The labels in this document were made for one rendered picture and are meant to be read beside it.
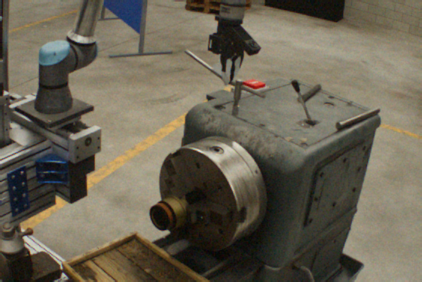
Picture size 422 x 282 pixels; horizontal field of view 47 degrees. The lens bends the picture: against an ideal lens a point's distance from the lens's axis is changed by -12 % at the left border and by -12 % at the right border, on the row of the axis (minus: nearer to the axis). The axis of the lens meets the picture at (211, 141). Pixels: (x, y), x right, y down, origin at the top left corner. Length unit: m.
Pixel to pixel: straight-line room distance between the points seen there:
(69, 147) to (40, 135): 0.17
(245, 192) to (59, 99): 0.75
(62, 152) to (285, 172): 0.78
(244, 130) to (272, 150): 0.12
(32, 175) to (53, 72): 0.36
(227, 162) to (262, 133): 0.17
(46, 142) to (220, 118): 0.62
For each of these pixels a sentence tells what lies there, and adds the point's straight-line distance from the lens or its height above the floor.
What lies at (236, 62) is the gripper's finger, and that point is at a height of 1.41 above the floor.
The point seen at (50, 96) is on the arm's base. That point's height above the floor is 1.22.
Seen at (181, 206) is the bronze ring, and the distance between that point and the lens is 1.44.
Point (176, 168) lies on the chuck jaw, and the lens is 1.49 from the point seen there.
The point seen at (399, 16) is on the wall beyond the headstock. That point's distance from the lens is 11.25.
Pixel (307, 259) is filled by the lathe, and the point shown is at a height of 0.79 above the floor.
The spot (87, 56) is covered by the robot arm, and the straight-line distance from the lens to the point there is 1.91.
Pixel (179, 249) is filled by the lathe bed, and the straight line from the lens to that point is 1.69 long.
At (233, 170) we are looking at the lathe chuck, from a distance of 1.44.
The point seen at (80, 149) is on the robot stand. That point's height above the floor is 1.07.
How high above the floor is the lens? 1.89
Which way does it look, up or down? 25 degrees down
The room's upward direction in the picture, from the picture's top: 6 degrees clockwise
